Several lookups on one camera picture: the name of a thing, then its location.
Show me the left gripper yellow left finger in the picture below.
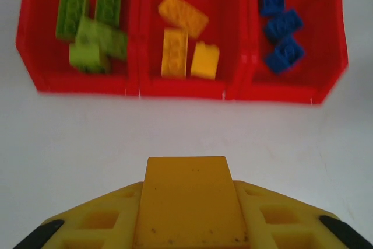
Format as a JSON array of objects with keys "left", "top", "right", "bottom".
[{"left": 43, "top": 181, "right": 145, "bottom": 249}]

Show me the red plastic bin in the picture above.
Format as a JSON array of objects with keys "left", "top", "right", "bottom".
[
  {"left": 226, "top": 0, "right": 349, "bottom": 106},
  {"left": 135, "top": 0, "right": 246, "bottom": 100},
  {"left": 15, "top": 0, "right": 139, "bottom": 97}
]

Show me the yellow lego brick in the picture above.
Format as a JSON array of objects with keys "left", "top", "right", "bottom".
[
  {"left": 190, "top": 41, "right": 220, "bottom": 80},
  {"left": 132, "top": 155, "right": 251, "bottom": 249},
  {"left": 157, "top": 0, "right": 210, "bottom": 40},
  {"left": 161, "top": 28, "right": 189, "bottom": 79}
]

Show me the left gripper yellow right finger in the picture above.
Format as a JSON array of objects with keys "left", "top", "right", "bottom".
[{"left": 234, "top": 180, "right": 344, "bottom": 249}]

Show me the blue lego brick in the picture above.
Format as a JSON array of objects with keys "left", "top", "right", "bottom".
[
  {"left": 264, "top": 36, "right": 307, "bottom": 75},
  {"left": 259, "top": 0, "right": 286, "bottom": 17},
  {"left": 263, "top": 9, "right": 305, "bottom": 43}
]

